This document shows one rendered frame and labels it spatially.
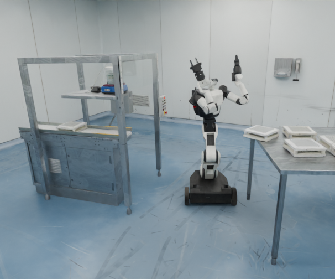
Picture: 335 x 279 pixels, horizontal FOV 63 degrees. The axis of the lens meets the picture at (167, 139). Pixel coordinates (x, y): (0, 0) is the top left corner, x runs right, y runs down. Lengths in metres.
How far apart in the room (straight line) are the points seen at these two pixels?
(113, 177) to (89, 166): 0.32
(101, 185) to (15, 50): 3.67
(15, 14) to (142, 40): 2.64
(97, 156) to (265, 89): 3.86
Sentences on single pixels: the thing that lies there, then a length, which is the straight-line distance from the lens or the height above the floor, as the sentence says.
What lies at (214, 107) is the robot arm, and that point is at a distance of 2.74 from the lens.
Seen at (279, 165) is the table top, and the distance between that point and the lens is 2.23.
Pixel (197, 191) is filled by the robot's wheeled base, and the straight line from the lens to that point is 3.14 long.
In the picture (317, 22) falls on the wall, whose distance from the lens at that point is 5.79.
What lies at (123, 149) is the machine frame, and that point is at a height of 0.76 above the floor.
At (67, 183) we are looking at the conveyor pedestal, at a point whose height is 0.20.
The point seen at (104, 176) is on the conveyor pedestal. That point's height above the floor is 0.36.
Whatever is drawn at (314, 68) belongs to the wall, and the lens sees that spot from 5.79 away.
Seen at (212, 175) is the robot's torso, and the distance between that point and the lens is 3.29.
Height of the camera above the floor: 1.72
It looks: 18 degrees down
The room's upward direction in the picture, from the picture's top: 2 degrees counter-clockwise
